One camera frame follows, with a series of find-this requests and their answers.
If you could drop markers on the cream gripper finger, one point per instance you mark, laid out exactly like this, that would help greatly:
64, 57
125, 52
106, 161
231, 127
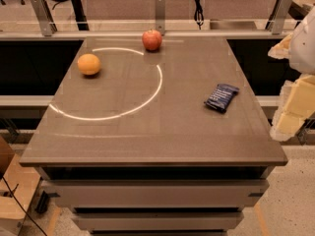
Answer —
296, 104
281, 50

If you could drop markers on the blue rxbar blueberry packet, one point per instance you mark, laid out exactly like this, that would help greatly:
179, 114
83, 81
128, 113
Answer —
221, 97

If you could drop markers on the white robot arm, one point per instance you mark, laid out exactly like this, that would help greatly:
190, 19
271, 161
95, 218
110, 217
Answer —
302, 46

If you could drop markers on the red apple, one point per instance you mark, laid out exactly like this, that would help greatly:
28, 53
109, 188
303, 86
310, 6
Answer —
152, 40

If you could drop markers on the orange fruit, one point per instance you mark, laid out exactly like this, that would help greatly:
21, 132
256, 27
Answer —
88, 64

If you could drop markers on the grey drawer cabinet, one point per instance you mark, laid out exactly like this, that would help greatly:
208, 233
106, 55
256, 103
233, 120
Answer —
107, 210

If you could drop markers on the lower grey drawer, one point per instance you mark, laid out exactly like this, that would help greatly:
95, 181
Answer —
165, 221

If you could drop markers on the grey drawer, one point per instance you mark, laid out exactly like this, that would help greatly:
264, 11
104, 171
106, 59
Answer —
156, 194
165, 221

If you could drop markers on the upper grey drawer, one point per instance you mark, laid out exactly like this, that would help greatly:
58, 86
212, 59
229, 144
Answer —
156, 194

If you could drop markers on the wooden box at left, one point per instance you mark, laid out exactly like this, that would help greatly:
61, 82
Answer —
17, 187

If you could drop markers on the right metal rail bracket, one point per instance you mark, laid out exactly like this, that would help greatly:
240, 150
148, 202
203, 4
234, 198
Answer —
277, 23

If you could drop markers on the metal rail bracket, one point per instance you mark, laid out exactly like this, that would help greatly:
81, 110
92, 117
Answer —
160, 15
46, 24
277, 23

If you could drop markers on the middle metal rail bracket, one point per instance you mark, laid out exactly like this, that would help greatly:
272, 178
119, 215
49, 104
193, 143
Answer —
160, 15

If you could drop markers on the left metal rail bracket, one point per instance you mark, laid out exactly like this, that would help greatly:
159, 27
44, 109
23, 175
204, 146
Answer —
46, 24

